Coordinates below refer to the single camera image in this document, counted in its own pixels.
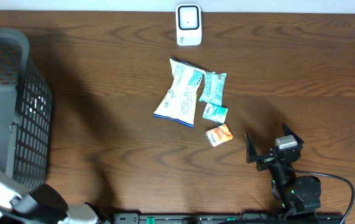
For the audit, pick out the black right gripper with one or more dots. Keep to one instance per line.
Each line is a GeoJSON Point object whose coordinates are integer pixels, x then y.
{"type": "Point", "coordinates": [265, 160]}

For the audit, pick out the large teal wipes packet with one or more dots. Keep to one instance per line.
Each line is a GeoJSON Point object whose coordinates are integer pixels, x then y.
{"type": "Point", "coordinates": [213, 89]}

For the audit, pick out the cream blue snack bag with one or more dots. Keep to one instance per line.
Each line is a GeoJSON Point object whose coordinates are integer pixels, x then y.
{"type": "Point", "coordinates": [179, 103]}

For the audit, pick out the orange tissue packet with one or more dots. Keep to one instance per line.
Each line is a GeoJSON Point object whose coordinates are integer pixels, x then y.
{"type": "Point", "coordinates": [219, 135]}

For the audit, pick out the white barcode scanner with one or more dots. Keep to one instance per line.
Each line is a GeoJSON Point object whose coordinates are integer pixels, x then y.
{"type": "Point", "coordinates": [188, 24]}

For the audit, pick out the grey plastic mesh basket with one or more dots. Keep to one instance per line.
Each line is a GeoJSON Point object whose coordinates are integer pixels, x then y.
{"type": "Point", "coordinates": [26, 109]}

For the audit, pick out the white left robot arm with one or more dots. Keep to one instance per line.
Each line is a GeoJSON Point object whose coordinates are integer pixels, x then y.
{"type": "Point", "coordinates": [26, 198]}

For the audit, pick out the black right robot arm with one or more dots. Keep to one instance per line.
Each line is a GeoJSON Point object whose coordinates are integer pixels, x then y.
{"type": "Point", "coordinates": [298, 195]}

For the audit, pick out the small teal tissue packet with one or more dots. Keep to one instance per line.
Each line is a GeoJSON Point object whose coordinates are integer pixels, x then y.
{"type": "Point", "coordinates": [215, 113]}

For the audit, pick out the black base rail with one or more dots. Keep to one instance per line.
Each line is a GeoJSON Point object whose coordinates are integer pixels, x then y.
{"type": "Point", "coordinates": [251, 217]}

